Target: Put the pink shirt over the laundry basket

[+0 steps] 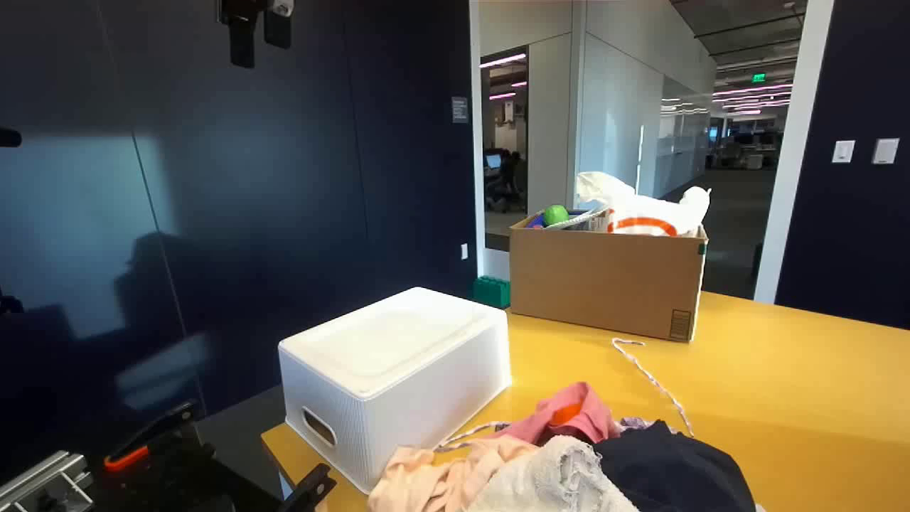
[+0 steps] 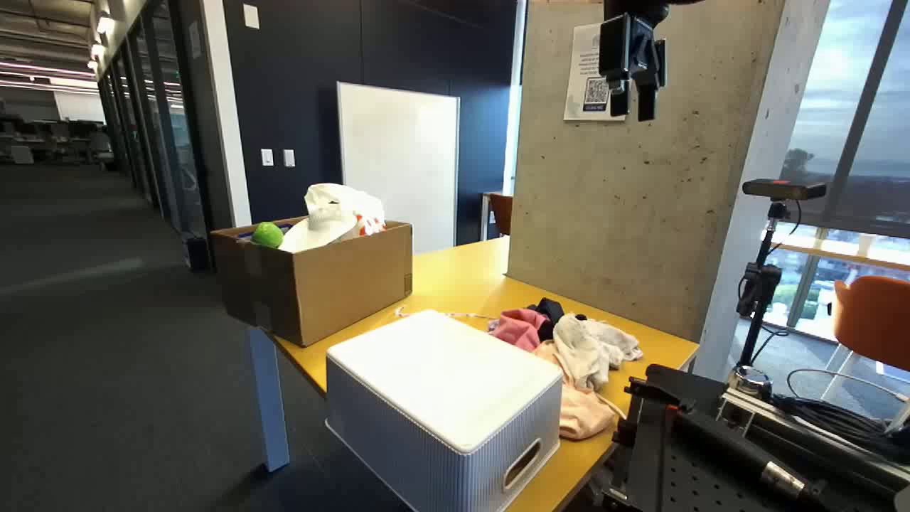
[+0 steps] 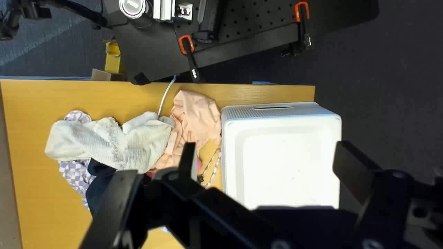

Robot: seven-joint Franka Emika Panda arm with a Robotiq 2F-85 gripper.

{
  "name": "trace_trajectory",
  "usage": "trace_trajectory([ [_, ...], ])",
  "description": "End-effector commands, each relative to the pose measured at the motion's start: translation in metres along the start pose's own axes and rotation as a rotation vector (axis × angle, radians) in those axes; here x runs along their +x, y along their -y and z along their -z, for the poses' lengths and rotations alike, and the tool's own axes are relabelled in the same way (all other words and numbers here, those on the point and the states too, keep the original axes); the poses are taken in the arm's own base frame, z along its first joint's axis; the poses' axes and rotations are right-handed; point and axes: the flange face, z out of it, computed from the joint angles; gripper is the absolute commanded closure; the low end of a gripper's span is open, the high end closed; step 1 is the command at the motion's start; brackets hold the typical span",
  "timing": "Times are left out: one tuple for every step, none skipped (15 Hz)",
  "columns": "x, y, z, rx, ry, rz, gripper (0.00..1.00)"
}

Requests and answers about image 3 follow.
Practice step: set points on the white knit garment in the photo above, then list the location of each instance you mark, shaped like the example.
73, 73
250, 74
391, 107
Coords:
106, 139

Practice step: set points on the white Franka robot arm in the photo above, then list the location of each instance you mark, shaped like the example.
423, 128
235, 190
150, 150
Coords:
157, 9

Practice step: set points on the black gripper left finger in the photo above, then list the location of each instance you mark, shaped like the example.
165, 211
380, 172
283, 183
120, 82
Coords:
125, 208

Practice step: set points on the yellow striped cloth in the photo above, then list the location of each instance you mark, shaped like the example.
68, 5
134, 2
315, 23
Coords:
211, 161

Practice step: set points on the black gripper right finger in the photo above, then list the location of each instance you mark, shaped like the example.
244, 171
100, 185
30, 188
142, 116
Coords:
392, 203

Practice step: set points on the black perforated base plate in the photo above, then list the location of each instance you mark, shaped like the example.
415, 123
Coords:
240, 33

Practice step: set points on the peach garment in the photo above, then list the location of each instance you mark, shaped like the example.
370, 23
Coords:
194, 116

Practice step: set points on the white plastic laundry basket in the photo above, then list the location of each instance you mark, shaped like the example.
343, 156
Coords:
282, 157

